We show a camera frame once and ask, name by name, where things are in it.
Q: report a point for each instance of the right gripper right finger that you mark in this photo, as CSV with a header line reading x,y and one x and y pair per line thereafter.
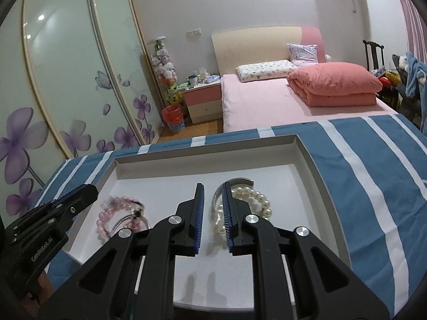
x,y
295,275

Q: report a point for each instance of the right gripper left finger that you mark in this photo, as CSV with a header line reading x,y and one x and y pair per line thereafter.
x,y
132,275

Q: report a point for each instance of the wide silver cuff bangle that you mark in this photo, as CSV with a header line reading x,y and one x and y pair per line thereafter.
x,y
218,193

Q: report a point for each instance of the thin silver bangle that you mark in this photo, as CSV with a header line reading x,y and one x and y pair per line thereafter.
x,y
136,222

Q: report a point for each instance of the grey jewelry tray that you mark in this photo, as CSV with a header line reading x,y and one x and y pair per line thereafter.
x,y
280,168

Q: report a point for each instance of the person's left hand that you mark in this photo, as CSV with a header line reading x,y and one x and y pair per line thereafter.
x,y
43,288

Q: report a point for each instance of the blue white striped cloth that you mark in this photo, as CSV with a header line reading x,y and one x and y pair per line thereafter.
x,y
374,169

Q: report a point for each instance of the red waste bin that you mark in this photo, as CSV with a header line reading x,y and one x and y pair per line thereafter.
x,y
174,118

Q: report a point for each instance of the sliding wardrobe with flowers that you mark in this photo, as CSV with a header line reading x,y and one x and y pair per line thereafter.
x,y
75,81

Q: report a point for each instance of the pink beige nightstand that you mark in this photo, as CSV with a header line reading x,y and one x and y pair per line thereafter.
x,y
204,102

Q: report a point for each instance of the folded salmon quilt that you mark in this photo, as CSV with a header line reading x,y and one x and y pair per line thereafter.
x,y
335,84

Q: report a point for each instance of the dark wooden chair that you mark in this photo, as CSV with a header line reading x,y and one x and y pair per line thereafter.
x,y
375,64

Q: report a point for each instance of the white patterned pillow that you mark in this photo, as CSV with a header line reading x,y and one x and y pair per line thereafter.
x,y
265,70

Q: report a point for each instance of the bed with pink sheet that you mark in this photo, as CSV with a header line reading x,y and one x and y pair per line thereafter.
x,y
258,104

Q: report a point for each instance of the plush toy stand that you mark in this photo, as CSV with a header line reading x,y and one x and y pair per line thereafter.
x,y
164,70

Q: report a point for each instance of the lilac cushion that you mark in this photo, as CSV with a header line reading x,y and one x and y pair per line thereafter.
x,y
303,55

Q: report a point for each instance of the blue bathrobe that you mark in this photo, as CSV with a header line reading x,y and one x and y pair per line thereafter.
x,y
417,79

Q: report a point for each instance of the pink curtain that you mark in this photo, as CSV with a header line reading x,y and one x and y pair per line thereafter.
x,y
416,30

